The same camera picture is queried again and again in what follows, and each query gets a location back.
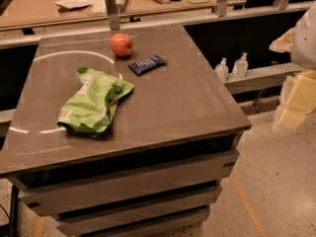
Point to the red apple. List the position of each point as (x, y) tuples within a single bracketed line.
[(121, 44)]

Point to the white paper sheets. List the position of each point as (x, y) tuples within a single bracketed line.
[(97, 6)]

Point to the clear sanitizer bottle right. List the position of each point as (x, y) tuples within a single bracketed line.
[(240, 66)]

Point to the clear sanitizer bottle left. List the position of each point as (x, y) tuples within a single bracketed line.
[(221, 70)]

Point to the metal bracket post left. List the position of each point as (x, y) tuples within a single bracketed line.
[(113, 16)]

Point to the green chip bag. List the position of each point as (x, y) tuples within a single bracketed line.
[(91, 110)]

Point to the clear sanitizer bottle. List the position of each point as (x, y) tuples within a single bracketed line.
[(221, 70), (240, 66)]

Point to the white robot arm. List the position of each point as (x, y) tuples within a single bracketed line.
[(303, 50)]

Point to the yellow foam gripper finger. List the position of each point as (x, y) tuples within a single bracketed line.
[(300, 102)]

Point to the blue snack bar wrapper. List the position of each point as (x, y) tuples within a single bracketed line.
[(145, 65)]

